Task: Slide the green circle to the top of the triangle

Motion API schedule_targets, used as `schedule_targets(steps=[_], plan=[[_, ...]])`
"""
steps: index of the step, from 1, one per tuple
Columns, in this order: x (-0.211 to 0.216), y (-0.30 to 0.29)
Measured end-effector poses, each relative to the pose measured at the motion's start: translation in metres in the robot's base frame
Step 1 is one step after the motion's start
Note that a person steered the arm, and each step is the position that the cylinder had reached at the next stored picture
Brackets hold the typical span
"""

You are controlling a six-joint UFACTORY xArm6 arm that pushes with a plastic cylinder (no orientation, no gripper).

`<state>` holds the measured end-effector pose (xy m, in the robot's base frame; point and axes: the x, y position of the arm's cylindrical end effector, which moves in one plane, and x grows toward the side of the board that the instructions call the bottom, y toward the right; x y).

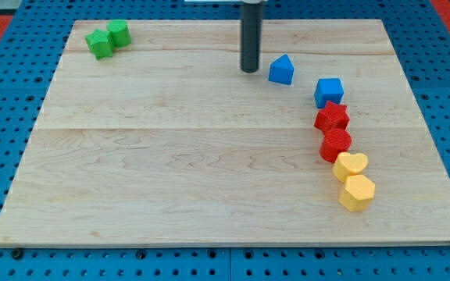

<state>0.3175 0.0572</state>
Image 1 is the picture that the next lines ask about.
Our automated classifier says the yellow hexagon block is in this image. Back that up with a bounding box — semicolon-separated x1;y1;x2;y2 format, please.
338;175;376;212

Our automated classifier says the red star block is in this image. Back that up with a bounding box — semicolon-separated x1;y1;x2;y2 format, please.
314;101;350;133

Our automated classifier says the light wooden board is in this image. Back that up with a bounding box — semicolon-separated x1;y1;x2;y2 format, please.
0;20;450;248

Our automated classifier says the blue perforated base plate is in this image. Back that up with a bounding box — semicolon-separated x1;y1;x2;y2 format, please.
0;0;450;280

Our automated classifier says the blue cube block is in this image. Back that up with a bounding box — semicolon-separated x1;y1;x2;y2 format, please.
314;78;345;108

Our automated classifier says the red circle block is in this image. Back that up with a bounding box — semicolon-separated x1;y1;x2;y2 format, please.
320;128;352;162

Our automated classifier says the yellow heart block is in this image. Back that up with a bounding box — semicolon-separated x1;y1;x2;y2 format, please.
331;152;369;183

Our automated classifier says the blue triangle block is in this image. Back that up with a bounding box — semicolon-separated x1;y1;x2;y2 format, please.
268;54;295;85

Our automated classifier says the green star block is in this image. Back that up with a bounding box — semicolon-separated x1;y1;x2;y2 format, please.
85;29;114;59

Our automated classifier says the green circle block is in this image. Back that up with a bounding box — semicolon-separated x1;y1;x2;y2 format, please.
107;19;131;48

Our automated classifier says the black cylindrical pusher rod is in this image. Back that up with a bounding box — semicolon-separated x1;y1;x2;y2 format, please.
240;0;263;73

